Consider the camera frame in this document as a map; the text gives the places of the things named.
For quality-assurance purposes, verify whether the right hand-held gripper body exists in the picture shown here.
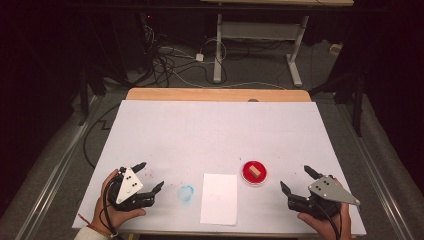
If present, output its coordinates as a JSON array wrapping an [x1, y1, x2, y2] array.
[[288, 175, 361, 221]]

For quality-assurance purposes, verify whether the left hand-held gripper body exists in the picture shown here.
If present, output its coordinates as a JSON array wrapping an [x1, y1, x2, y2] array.
[[107, 166, 156, 212]]

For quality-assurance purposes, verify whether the person's right hand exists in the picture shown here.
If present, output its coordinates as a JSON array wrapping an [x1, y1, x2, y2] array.
[[297, 178, 353, 240]]

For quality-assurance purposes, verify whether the person's left hand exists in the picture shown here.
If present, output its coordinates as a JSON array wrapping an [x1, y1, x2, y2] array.
[[91, 169, 148, 235]]

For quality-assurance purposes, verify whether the round red ink pad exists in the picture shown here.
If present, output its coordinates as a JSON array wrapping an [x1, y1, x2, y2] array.
[[241, 160, 268, 186]]

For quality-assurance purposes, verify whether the white paper sheet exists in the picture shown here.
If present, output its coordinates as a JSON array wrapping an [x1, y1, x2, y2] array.
[[199, 173, 239, 226]]

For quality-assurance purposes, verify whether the white sleeve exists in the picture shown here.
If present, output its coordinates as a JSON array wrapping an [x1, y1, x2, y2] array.
[[73, 226, 111, 240]]

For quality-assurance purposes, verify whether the white board table cover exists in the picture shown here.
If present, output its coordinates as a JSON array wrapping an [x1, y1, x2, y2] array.
[[72, 99, 367, 237]]

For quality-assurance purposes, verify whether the black metal stand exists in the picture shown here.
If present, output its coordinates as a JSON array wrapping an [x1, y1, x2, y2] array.
[[309, 71, 366, 138], [77, 64, 108, 127]]

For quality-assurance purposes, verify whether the wooden table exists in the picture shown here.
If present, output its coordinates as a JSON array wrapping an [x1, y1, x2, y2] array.
[[125, 87, 312, 103]]

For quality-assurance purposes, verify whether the bluish round ring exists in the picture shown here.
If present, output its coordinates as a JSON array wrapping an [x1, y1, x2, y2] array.
[[177, 184, 195, 204]]

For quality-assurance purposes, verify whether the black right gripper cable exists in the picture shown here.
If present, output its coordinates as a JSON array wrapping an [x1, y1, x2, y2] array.
[[314, 202, 344, 240]]

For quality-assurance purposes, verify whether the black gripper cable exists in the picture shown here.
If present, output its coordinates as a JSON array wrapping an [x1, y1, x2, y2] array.
[[101, 173, 120, 236], [314, 202, 344, 240]]

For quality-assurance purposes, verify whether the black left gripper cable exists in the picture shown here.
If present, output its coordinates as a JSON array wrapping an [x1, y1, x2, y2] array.
[[101, 173, 120, 236]]

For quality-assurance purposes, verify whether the metal floor rail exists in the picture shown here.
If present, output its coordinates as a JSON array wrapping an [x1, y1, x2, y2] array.
[[13, 95, 103, 240], [338, 101, 416, 240]]

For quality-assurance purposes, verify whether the red string bracelet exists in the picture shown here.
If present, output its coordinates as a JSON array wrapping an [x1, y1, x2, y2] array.
[[77, 213, 116, 239]]

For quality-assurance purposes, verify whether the thin black floor cable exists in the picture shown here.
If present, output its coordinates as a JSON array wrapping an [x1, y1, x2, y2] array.
[[82, 104, 121, 169]]

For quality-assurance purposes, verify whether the tangle of black floor cables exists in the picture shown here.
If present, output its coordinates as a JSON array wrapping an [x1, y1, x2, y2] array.
[[126, 19, 228, 88]]

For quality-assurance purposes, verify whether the long white floor cable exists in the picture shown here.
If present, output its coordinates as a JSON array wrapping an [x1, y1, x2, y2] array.
[[156, 46, 288, 91]]

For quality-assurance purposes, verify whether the white metal desk frame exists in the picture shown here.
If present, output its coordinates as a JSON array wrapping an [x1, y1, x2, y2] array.
[[212, 13, 310, 88]]

